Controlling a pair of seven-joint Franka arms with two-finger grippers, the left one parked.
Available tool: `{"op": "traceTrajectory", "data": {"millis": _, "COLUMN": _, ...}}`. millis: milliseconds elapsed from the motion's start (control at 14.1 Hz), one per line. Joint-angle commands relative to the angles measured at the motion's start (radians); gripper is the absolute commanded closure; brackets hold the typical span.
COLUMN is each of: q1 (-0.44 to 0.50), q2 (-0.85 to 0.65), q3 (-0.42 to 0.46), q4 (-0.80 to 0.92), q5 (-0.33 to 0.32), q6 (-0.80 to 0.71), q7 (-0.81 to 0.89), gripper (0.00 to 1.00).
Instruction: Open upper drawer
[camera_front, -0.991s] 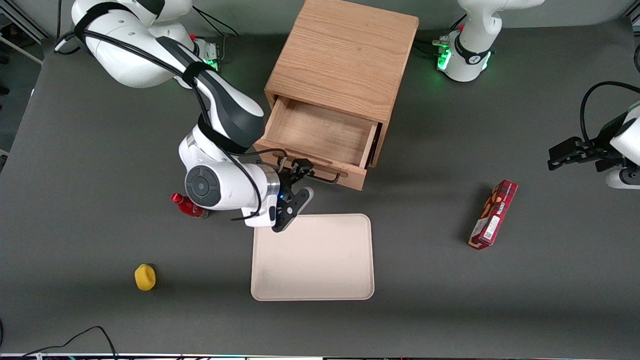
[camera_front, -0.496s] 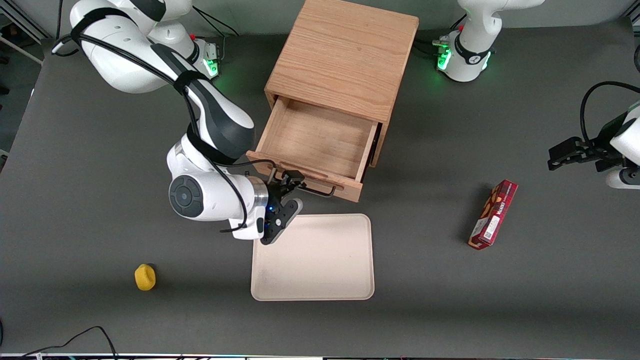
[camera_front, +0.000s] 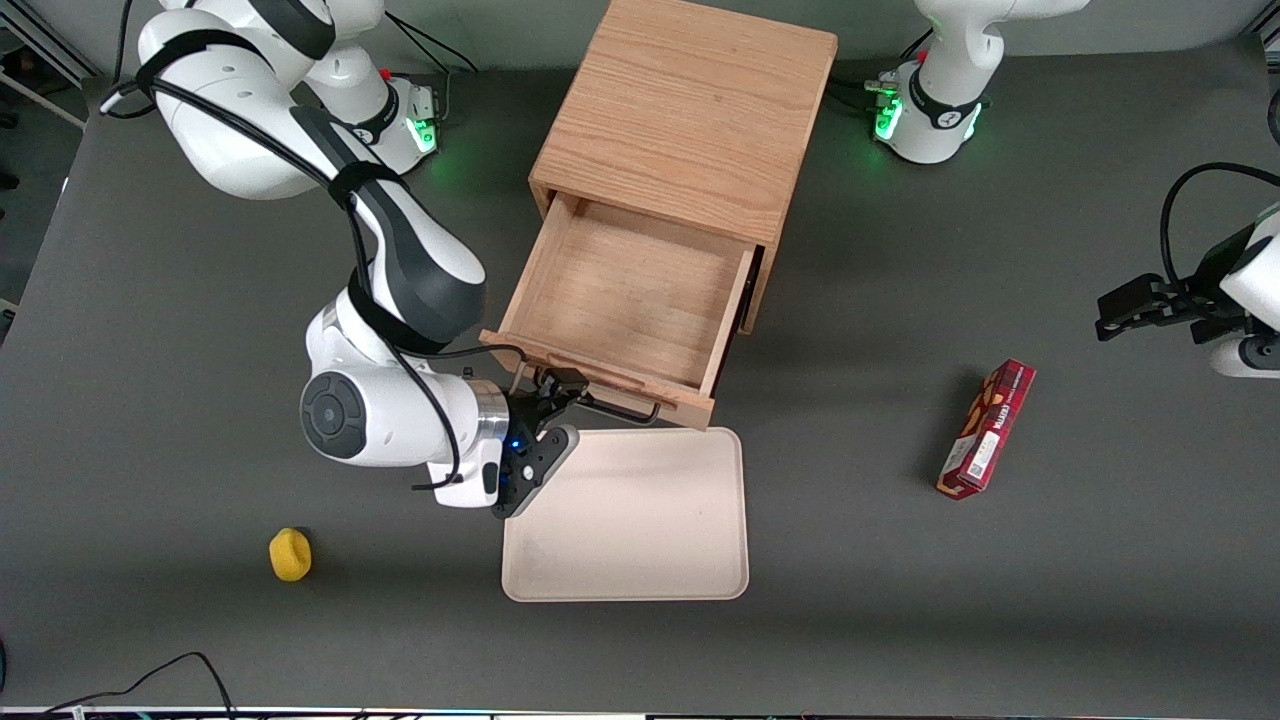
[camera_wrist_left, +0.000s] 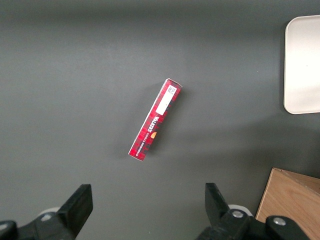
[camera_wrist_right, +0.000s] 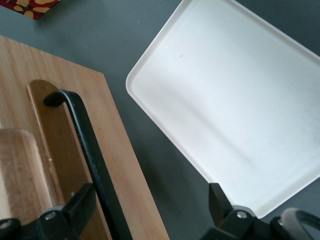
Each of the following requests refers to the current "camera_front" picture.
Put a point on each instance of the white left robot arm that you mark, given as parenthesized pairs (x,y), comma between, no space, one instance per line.
(940,110)

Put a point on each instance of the aluminium frame rail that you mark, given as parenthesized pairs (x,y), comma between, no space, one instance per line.
(40,90)

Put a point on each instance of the red snack box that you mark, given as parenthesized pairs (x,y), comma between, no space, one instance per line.
(985,430)

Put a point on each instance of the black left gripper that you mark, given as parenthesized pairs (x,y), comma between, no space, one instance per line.
(1206,283)

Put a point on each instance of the cream rectangular tray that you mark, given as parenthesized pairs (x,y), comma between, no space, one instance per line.
(640,520)

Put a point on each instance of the wooden drawer cabinet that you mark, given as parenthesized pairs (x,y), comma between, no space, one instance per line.
(690,110)

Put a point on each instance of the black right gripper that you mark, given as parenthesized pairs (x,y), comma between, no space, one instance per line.
(523,409)

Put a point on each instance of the yellow lemon toy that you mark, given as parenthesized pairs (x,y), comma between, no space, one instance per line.
(290,555)

